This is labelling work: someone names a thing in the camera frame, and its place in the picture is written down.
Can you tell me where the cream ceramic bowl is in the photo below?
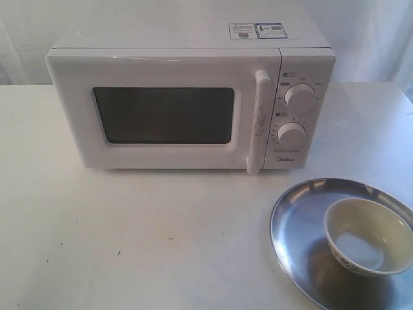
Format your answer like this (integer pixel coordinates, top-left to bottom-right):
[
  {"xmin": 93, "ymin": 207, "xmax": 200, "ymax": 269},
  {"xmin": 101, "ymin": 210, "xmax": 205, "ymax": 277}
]
[{"xmin": 323, "ymin": 198, "xmax": 412, "ymax": 277}]

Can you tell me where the upper white control knob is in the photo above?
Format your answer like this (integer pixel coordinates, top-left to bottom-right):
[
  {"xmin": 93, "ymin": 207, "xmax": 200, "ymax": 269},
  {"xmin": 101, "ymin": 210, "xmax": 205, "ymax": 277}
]
[{"xmin": 285, "ymin": 83, "xmax": 317, "ymax": 112}]

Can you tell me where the white microwave door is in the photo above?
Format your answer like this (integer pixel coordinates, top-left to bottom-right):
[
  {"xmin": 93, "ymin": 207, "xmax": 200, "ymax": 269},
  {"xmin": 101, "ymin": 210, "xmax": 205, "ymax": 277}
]
[{"xmin": 46, "ymin": 48, "xmax": 282, "ymax": 174}]

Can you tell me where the round steel tray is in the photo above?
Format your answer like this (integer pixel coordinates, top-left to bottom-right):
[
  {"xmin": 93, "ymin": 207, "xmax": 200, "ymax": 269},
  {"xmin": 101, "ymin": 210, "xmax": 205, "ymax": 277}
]
[{"xmin": 270, "ymin": 178, "xmax": 412, "ymax": 309}]

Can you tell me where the white microwave oven body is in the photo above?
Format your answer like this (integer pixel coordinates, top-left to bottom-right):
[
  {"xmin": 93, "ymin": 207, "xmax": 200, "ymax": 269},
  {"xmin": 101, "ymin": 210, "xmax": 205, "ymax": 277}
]
[{"xmin": 51, "ymin": 8, "xmax": 336, "ymax": 172}]

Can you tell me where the lower white timer knob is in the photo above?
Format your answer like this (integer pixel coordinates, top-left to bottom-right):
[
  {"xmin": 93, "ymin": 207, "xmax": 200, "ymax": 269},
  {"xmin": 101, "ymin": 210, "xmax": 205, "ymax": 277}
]
[{"xmin": 277, "ymin": 122, "xmax": 306, "ymax": 147}]

